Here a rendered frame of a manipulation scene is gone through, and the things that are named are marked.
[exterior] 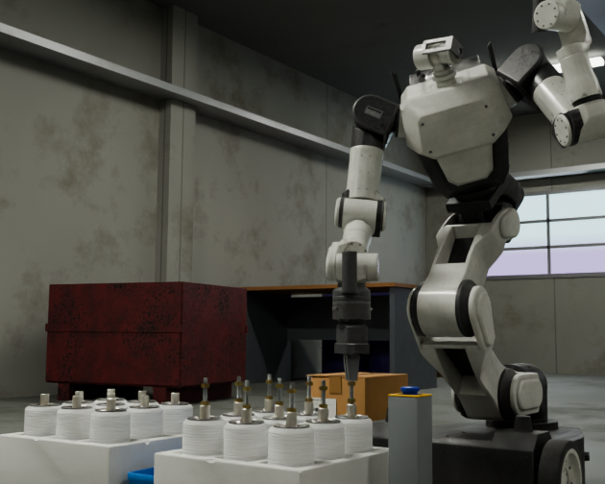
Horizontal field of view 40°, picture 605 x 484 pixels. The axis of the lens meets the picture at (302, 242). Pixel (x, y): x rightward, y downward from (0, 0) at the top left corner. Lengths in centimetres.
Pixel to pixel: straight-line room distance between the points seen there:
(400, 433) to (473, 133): 81
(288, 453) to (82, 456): 58
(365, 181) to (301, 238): 632
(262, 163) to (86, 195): 223
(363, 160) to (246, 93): 585
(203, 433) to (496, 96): 109
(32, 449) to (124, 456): 27
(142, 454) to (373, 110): 104
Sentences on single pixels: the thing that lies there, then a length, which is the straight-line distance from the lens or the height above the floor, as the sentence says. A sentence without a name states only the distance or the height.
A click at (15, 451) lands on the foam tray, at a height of 14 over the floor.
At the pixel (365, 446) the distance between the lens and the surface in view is 191.
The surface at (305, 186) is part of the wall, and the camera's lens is 862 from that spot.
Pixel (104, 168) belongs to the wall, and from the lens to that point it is 654.
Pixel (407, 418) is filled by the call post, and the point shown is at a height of 27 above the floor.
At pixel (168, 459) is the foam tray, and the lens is 187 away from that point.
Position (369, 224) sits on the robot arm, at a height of 72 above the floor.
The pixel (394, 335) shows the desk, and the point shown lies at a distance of 648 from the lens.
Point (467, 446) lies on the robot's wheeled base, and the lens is 210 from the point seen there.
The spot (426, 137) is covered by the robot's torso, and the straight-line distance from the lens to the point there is 218.
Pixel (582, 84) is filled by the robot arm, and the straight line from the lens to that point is 201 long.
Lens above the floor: 44
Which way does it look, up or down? 6 degrees up
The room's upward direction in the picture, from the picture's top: straight up
